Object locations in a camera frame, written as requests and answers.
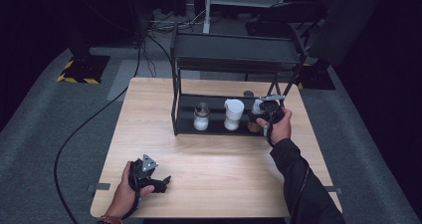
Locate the grey curtain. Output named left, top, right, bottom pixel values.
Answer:
left=309, top=0, right=388, bottom=68

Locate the tangle of floor cables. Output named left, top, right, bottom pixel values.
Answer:
left=145, top=9, right=207, bottom=33

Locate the thick black floor cable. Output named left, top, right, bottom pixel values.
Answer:
left=54, top=43, right=142, bottom=224

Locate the glass shaker with grey lid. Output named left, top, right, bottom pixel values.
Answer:
left=193, top=102, right=211, bottom=131

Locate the black yellow-striped stand base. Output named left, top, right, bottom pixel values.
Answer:
left=57, top=54, right=111, bottom=85
left=296, top=62, right=336, bottom=91

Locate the person's right hand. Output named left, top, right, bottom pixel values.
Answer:
left=257, top=108, right=293, bottom=145

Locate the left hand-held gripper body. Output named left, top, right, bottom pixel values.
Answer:
left=128, top=153, right=160, bottom=189

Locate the thin black floor cable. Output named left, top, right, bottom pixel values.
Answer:
left=141, top=34, right=157, bottom=79

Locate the right hand-held gripper black cable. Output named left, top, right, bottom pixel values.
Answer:
left=263, top=122, right=312, bottom=220

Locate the white-lidded jar with brown powder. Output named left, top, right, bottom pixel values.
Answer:
left=247, top=99, right=267, bottom=134

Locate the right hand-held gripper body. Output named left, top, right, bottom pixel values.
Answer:
left=260, top=94, right=287, bottom=123

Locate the red wrist bracelet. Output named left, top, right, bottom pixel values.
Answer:
left=98, top=215, right=123, bottom=224

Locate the person's left hand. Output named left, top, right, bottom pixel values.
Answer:
left=105, top=161, right=154, bottom=218

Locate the black metal two-tier rack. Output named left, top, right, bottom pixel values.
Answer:
left=169, top=23, right=308, bottom=137

